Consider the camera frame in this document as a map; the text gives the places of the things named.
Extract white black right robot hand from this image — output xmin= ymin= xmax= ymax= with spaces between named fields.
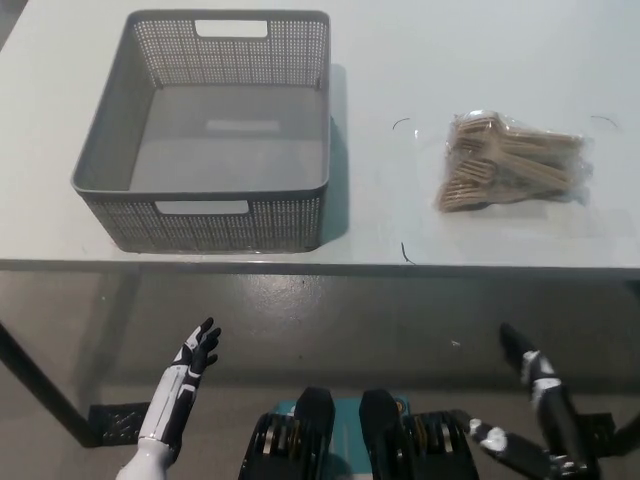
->
xmin=463 ymin=322 xmax=596 ymax=464

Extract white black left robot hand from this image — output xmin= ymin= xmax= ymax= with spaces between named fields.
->
xmin=138 ymin=316 xmax=223 ymax=448

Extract clear bag of wooden forks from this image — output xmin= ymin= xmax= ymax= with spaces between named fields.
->
xmin=430 ymin=107 xmax=595 ymax=216

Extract black metal table leg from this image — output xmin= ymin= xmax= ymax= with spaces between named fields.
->
xmin=613 ymin=403 xmax=640 ymax=444
xmin=0 ymin=322 xmax=101 ymax=448

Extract grey perforated plastic basket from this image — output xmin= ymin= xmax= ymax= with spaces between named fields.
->
xmin=69 ymin=8 xmax=332 ymax=254

